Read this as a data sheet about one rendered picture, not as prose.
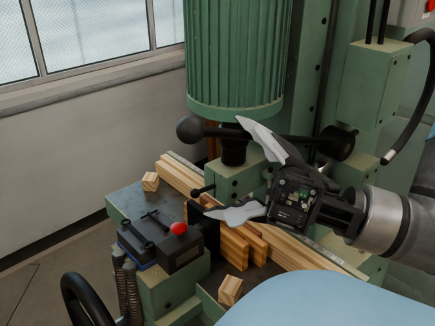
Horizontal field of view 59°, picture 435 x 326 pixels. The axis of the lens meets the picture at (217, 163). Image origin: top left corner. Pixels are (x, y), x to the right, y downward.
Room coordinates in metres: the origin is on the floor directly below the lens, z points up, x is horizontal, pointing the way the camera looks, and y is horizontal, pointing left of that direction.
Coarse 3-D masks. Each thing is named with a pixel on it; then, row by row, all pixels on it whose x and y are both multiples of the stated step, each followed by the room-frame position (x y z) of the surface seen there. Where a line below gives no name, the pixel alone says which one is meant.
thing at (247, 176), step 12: (252, 144) 0.73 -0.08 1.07; (252, 156) 0.68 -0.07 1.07; (264, 156) 0.68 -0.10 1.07; (204, 168) 0.65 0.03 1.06; (216, 168) 0.64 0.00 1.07; (228, 168) 0.64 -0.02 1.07; (240, 168) 0.64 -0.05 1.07; (252, 168) 0.65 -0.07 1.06; (264, 168) 0.67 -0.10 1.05; (216, 180) 0.62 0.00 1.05; (228, 180) 0.60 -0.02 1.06; (240, 180) 0.63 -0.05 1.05; (252, 180) 0.65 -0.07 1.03; (264, 180) 0.67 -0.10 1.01; (216, 192) 0.62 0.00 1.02; (228, 192) 0.60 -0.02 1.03; (240, 192) 0.63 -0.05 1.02
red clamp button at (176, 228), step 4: (172, 224) 0.52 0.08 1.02; (176, 224) 0.52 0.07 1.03; (180, 224) 0.52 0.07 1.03; (184, 224) 0.52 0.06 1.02; (172, 228) 0.51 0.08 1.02; (176, 228) 0.51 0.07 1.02; (180, 228) 0.51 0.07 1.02; (184, 228) 0.51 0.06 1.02; (172, 232) 0.51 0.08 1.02; (176, 232) 0.50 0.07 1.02; (180, 232) 0.50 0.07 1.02
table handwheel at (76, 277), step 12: (72, 276) 0.47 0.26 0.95; (72, 288) 0.45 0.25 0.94; (84, 288) 0.44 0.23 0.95; (72, 300) 0.52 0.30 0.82; (84, 300) 0.42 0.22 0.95; (96, 300) 0.42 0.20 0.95; (72, 312) 0.52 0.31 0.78; (84, 312) 0.49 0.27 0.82; (96, 312) 0.40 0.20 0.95; (108, 312) 0.40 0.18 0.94; (72, 324) 0.51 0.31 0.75; (84, 324) 0.47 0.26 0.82; (96, 324) 0.38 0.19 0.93; (108, 324) 0.38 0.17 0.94; (120, 324) 0.46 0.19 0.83
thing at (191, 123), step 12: (180, 120) 0.42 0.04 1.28; (192, 120) 0.41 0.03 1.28; (180, 132) 0.40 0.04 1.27; (192, 132) 0.40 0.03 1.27; (204, 132) 0.41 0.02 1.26; (216, 132) 0.44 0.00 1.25; (228, 132) 0.45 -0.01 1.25; (240, 132) 0.47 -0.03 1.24; (324, 132) 0.65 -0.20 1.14; (336, 132) 0.64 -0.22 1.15; (348, 132) 0.64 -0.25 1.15; (312, 144) 0.59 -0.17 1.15; (324, 144) 0.61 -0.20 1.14; (336, 144) 0.62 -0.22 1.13; (348, 144) 0.63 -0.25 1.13; (336, 156) 0.61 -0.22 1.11; (348, 156) 0.64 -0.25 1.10
